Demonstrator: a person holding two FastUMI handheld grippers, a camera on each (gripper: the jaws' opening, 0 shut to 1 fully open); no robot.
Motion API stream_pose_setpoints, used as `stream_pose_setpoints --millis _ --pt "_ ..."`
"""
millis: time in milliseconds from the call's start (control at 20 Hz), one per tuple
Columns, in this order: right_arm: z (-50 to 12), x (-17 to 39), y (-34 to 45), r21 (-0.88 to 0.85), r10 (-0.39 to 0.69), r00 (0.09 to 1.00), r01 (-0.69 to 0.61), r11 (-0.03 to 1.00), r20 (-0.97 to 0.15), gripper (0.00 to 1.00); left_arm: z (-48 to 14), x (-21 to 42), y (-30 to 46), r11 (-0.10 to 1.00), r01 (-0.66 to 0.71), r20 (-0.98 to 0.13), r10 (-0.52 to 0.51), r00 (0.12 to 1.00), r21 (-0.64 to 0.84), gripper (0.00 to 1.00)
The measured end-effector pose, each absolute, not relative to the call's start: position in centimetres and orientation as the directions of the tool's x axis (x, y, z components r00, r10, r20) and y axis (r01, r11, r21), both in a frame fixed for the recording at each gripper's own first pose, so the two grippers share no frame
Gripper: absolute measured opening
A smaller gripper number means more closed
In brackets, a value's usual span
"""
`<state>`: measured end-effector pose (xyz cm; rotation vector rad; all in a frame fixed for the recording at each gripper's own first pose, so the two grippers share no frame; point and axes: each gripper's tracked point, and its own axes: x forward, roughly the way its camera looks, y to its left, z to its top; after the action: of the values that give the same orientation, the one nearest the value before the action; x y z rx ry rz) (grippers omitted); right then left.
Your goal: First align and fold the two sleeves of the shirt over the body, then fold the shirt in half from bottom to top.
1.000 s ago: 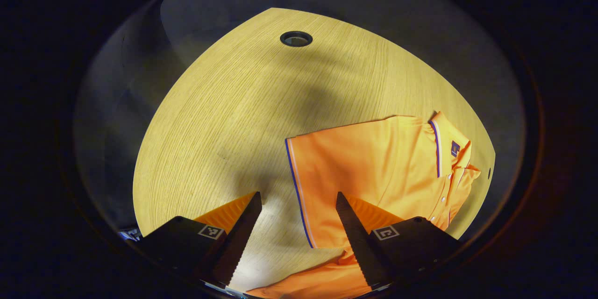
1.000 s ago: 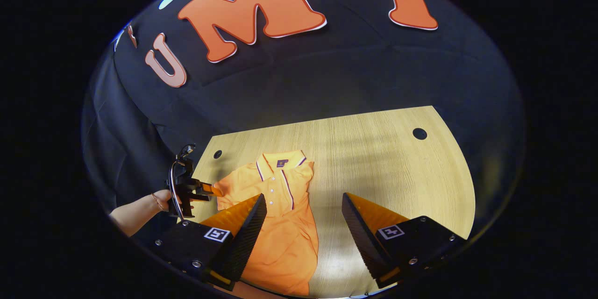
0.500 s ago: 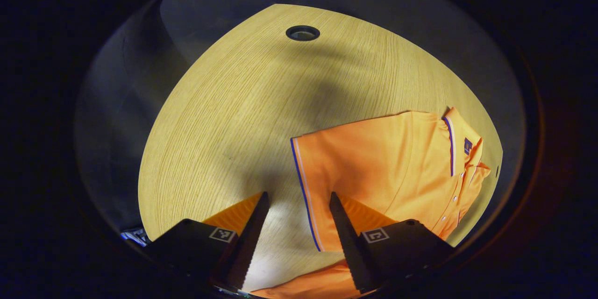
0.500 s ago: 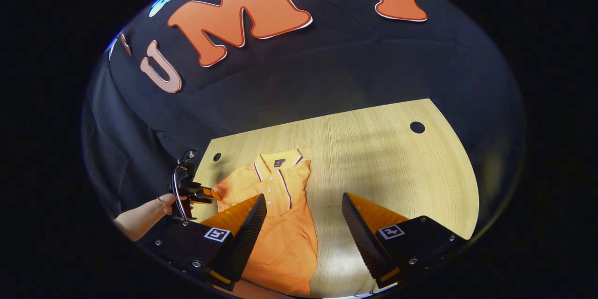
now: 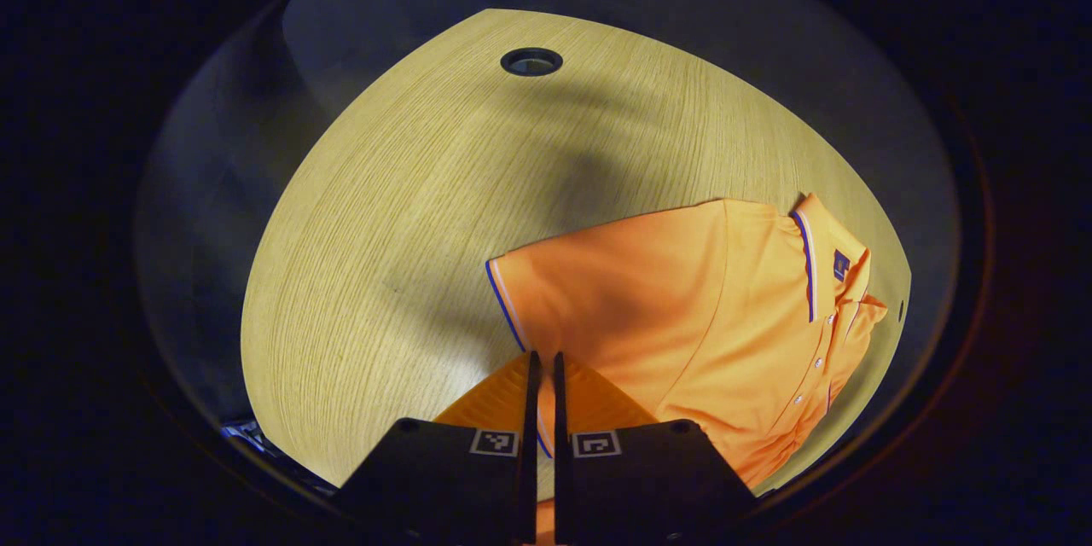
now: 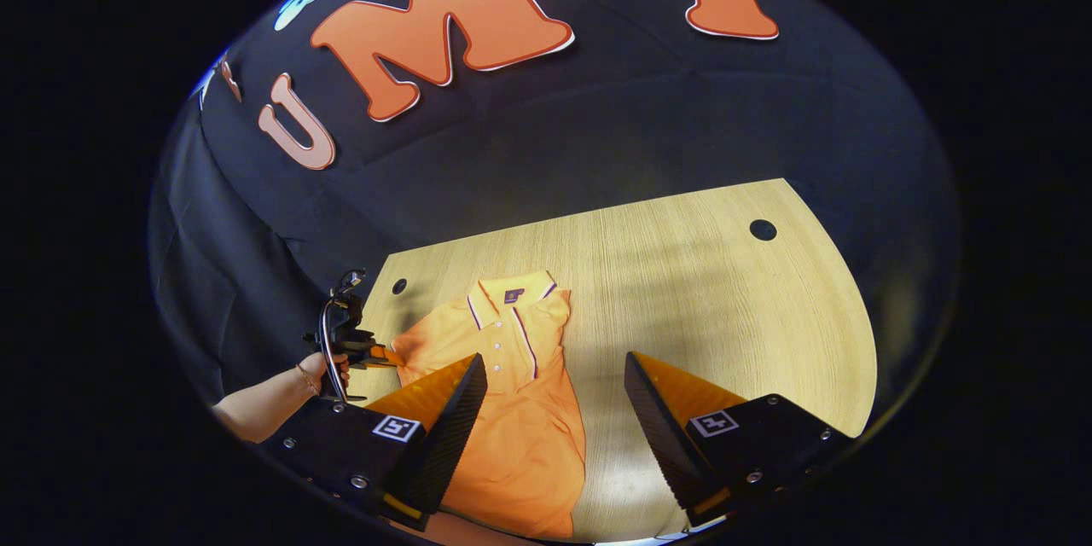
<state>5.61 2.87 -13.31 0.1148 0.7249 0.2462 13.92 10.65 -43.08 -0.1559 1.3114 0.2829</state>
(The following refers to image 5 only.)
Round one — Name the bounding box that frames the orange T-shirt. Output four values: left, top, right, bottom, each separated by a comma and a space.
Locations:
485, 192, 888, 543

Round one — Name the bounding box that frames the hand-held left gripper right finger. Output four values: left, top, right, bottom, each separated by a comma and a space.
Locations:
553, 351, 758, 545

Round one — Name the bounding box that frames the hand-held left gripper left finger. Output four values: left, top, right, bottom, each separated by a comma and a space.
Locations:
337, 350, 543, 545

